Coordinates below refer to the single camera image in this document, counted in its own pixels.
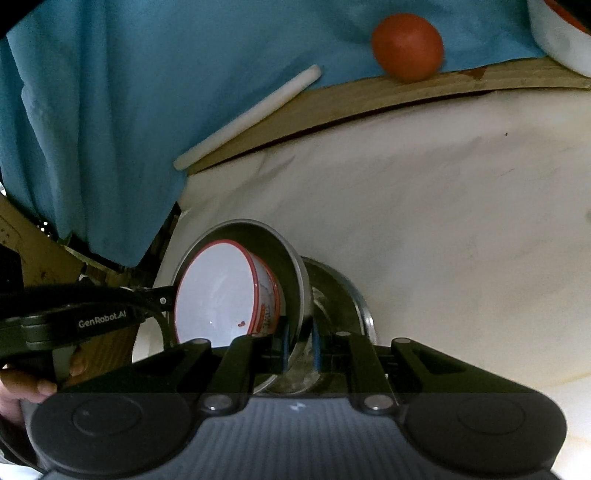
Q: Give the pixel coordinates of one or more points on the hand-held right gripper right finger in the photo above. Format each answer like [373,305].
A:
[316,345]

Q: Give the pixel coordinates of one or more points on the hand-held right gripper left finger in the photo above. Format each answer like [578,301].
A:
[284,344]

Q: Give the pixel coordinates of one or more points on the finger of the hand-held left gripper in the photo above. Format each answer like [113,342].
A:
[159,300]

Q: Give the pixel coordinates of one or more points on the white bowl with red rim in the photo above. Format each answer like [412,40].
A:
[212,295]

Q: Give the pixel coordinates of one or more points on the large steel plate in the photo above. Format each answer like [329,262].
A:
[339,295]
[364,314]

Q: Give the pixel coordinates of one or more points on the steel bowl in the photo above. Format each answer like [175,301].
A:
[272,240]

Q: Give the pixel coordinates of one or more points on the person's left hand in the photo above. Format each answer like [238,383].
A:
[25,387]

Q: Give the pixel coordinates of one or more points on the brown wooden piece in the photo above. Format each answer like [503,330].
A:
[111,344]

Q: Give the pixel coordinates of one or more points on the brown cardboard box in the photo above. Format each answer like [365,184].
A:
[37,249]

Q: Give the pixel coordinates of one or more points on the white paper roll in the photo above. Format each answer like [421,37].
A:
[249,117]

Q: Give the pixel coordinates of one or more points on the blue cloth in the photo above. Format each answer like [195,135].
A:
[138,92]

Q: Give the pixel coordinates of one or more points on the wooden board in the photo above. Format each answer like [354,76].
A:
[369,97]

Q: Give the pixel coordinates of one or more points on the red ball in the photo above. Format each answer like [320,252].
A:
[406,46]

